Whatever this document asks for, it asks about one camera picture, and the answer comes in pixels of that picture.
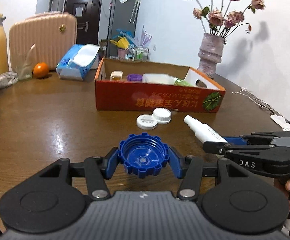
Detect white small spray bottle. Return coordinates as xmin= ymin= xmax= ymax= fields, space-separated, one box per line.
xmin=184 ymin=115 xmax=227 ymax=144

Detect blue bottle cap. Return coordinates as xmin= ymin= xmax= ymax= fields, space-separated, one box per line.
xmin=118 ymin=132 xmax=169 ymax=179

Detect white lid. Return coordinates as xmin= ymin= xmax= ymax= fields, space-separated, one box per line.
xmin=136 ymin=114 xmax=158 ymax=130

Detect white ridged bottle cap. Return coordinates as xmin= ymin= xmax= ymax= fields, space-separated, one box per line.
xmin=152 ymin=108 xmax=172 ymax=124

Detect green spray bottle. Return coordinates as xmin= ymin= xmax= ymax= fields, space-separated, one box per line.
xmin=174 ymin=78 xmax=194 ymax=87

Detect white charger plug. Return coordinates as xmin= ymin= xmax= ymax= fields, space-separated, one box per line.
xmin=110 ymin=70 xmax=123 ymax=81

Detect purple bottle cap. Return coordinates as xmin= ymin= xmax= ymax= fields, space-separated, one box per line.
xmin=127 ymin=74 xmax=142 ymax=82

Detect translucent plastic container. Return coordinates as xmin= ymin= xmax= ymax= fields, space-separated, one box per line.
xmin=142 ymin=73 xmax=178 ymax=85

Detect white tissue paper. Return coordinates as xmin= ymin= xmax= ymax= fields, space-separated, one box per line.
xmin=270 ymin=114 xmax=290 ymax=132

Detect red cardboard box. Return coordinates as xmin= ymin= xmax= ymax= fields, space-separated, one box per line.
xmin=95 ymin=59 xmax=226 ymax=113

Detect pink textured vase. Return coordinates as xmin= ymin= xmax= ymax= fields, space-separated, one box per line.
xmin=198 ymin=33 xmax=225 ymax=79

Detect blue tissue pack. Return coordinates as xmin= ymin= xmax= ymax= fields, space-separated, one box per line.
xmin=56 ymin=44 xmax=100 ymax=81

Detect orange fruit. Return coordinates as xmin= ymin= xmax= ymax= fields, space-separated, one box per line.
xmin=33 ymin=62 xmax=49 ymax=79

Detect dried pink roses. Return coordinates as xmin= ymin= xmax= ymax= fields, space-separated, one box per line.
xmin=192 ymin=0 xmax=265 ymax=39

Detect clear drinking glass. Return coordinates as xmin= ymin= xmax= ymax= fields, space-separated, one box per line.
xmin=16 ymin=44 xmax=35 ymax=81

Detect pink ribbed suitcase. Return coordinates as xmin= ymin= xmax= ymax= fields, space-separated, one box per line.
xmin=9 ymin=12 xmax=77 ymax=70

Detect grey refrigerator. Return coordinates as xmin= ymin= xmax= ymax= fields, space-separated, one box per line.
xmin=105 ymin=0 xmax=141 ymax=58

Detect dark brown door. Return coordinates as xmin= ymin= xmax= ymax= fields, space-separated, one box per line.
xmin=64 ymin=0 xmax=102 ymax=45

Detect white cable on table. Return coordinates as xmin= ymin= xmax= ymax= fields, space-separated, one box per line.
xmin=232 ymin=87 xmax=277 ymax=112

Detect wire rack with clutter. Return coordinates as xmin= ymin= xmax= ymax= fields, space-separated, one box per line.
xmin=103 ymin=25 xmax=153 ymax=62

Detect white charger cable bundle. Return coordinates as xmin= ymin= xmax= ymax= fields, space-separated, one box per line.
xmin=0 ymin=71 xmax=19 ymax=90

